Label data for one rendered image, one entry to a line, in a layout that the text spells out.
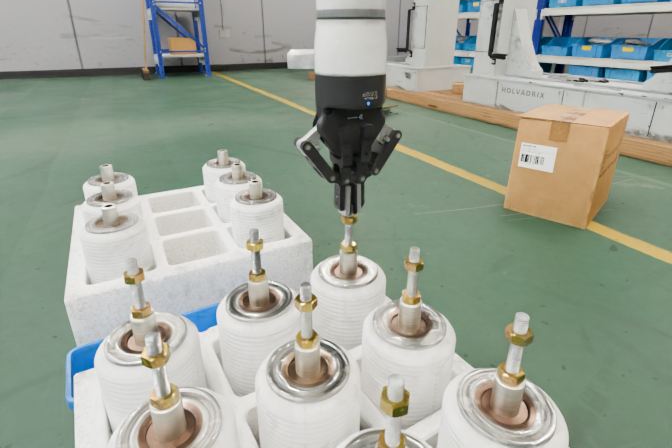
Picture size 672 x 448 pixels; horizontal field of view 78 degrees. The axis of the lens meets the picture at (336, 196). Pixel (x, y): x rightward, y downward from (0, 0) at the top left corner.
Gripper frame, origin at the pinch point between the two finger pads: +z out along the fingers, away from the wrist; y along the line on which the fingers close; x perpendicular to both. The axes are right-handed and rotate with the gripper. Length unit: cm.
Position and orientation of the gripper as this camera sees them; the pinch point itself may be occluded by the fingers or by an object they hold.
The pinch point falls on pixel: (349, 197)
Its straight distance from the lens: 48.8
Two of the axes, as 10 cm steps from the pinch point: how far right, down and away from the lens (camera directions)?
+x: -4.6, -3.3, 8.3
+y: 8.9, -1.7, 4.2
